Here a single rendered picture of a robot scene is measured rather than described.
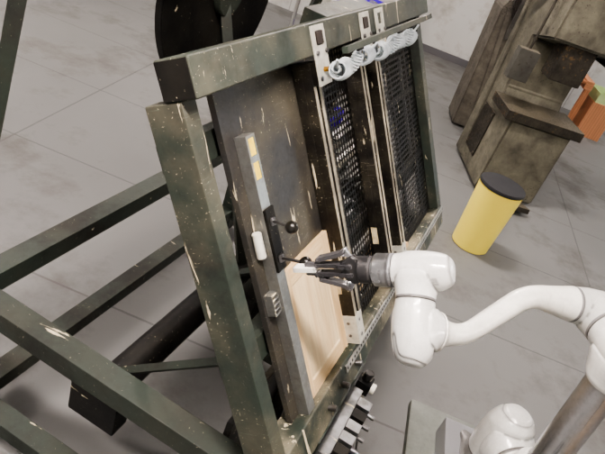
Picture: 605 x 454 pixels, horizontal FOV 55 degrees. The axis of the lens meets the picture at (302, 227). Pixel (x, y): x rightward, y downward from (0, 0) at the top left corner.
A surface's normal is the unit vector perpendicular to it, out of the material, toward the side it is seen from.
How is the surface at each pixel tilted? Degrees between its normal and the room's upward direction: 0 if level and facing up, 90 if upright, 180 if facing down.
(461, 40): 90
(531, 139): 90
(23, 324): 0
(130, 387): 0
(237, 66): 59
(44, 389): 0
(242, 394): 90
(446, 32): 90
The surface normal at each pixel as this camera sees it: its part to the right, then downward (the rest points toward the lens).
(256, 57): 0.89, -0.01
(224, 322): -0.41, 0.40
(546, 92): -0.04, 0.55
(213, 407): 0.30, -0.79
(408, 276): -0.53, -0.24
